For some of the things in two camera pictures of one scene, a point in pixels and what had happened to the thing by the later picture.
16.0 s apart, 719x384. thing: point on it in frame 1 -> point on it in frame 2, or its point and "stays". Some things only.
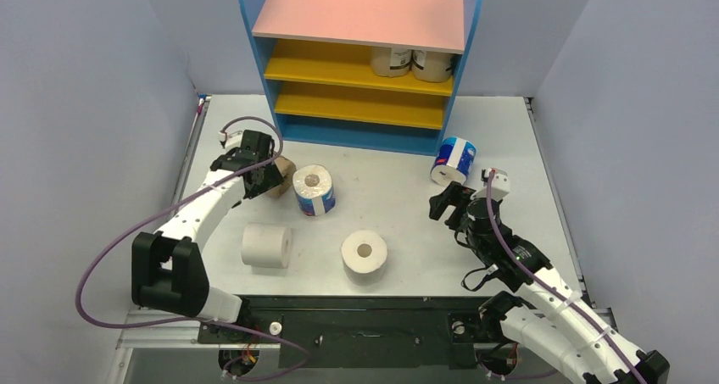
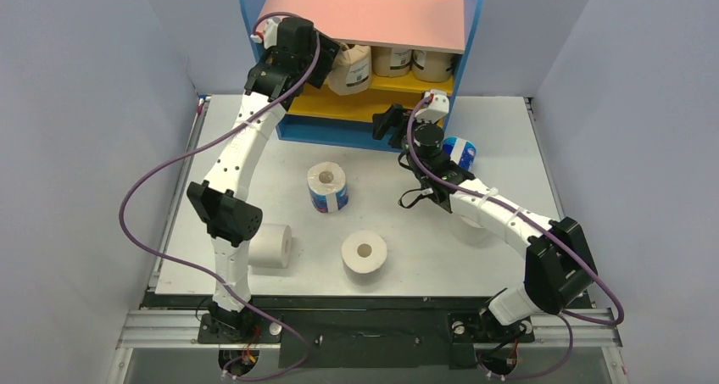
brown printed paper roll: x=287 y=167 -> x=351 y=73
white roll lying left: x=266 y=246 stays
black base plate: x=359 y=332 stays
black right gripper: x=457 y=204 -> x=398 y=122
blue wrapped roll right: x=454 y=159 stays
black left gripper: x=271 y=179 -> x=327 y=55
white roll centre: x=364 y=254 stays
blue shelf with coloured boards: x=314 y=36 stays
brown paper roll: x=430 y=66 stays
